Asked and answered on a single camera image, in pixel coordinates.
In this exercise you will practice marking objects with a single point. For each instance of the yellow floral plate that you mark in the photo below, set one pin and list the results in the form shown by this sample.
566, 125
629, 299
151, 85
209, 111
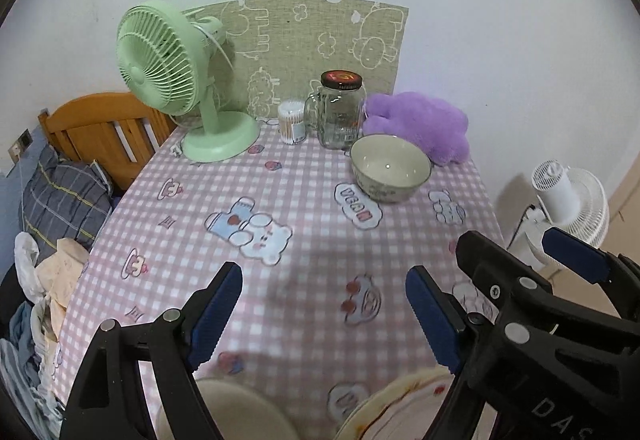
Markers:
357, 420

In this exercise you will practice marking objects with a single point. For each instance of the grey plaid pillow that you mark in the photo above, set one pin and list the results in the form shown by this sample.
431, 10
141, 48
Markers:
65, 200

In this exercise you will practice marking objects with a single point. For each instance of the blue striped clothes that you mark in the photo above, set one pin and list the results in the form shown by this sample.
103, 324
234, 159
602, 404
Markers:
25, 360

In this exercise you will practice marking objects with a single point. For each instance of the white plate with red pattern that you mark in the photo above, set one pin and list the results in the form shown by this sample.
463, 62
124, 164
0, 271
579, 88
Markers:
415, 410

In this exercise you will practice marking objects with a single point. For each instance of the pink checkered tablecloth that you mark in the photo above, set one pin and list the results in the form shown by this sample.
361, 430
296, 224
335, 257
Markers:
310, 200

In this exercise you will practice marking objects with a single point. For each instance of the white standing fan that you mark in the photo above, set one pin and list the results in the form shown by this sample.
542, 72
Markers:
575, 200

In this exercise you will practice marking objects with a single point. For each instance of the white plastic bag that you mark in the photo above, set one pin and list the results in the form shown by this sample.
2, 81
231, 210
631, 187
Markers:
25, 265

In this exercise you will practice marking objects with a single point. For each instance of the green table fan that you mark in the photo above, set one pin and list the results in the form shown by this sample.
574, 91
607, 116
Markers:
155, 55

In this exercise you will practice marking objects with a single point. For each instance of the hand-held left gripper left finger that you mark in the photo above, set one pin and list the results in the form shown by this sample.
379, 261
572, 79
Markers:
217, 315

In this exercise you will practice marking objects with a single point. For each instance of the cream floral ceramic bowl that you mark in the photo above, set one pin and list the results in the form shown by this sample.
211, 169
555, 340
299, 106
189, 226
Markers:
390, 165

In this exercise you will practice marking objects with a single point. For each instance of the beige cabinet door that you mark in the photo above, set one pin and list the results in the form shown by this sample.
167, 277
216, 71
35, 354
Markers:
627, 205

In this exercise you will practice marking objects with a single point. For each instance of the wooden headboard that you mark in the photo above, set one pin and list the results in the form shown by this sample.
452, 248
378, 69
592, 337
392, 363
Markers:
95, 120

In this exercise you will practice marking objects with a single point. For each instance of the purple plush cushion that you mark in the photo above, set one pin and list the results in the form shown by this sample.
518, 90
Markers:
420, 120

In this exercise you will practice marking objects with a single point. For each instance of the green cartoon wall mat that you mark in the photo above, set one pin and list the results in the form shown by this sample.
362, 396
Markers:
300, 40

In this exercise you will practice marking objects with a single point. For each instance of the glass jar with dark lid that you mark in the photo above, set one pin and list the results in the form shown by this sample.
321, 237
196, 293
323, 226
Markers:
337, 115

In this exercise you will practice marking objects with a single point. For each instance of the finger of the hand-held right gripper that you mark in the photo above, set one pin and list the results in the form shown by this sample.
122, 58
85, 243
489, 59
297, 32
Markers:
505, 270
575, 252

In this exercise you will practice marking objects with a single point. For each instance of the wall socket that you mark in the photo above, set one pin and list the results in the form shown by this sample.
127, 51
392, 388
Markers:
20, 145

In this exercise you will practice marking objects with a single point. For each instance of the cotton swab container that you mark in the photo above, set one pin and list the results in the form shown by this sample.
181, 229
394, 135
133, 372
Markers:
291, 122

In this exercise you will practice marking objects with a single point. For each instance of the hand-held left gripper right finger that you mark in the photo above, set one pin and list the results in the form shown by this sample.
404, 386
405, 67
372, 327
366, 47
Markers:
432, 315

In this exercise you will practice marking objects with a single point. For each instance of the peach cloth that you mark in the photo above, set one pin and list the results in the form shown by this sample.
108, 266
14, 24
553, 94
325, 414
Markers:
60, 275

